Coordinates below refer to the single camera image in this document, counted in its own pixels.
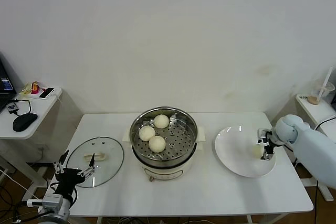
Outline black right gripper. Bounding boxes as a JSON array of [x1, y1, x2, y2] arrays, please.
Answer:
[[256, 131, 286, 161]]

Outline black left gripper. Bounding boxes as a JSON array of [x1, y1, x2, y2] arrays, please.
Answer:
[[54, 150, 97, 196]]

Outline white steamed baozi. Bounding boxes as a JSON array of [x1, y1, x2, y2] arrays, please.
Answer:
[[153, 114, 170, 130], [251, 145, 265, 158], [148, 136, 167, 153], [138, 125, 156, 142]]

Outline round glass pot lid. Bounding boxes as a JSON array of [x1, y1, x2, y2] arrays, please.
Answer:
[[65, 136, 125, 188]]

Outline stainless steel steamer basket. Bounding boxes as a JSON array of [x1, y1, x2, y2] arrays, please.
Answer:
[[129, 106, 199, 163]]

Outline round white plate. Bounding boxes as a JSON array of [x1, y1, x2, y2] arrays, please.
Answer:
[[214, 125, 277, 178]]

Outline white side table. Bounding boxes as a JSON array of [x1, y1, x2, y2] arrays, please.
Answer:
[[295, 93, 336, 201], [0, 87, 64, 204]]

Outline black computer mouse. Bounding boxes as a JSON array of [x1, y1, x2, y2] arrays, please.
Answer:
[[12, 113, 39, 132]]

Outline black phone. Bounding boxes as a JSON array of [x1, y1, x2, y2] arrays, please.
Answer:
[[38, 87, 56, 99]]

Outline clear plastic drink cup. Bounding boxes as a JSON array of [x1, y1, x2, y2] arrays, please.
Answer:
[[307, 82, 335, 105]]

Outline white electric cooking pot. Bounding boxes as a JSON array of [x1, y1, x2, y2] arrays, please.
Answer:
[[122, 125, 207, 183]]

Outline red yellow small items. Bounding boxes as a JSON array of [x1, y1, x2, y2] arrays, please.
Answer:
[[30, 81, 43, 95]]

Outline yellow snack packet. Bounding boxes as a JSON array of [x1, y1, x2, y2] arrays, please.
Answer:
[[20, 83, 34, 95]]

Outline white drinking straw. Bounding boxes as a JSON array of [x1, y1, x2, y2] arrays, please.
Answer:
[[316, 67, 333, 103]]

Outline black laptop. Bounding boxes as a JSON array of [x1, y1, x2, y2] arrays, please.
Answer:
[[0, 52, 18, 112]]

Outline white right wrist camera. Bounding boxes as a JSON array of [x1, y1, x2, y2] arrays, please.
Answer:
[[258, 128, 272, 141]]

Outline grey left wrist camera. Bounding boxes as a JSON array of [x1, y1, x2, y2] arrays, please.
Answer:
[[27, 195, 64, 209]]

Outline black power cable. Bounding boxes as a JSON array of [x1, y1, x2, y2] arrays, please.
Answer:
[[293, 115, 336, 224]]

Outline white floor cable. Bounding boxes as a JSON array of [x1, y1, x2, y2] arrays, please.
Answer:
[[0, 168, 40, 201]]

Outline thin black device cable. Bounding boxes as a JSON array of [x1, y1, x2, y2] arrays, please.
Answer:
[[13, 98, 33, 116]]

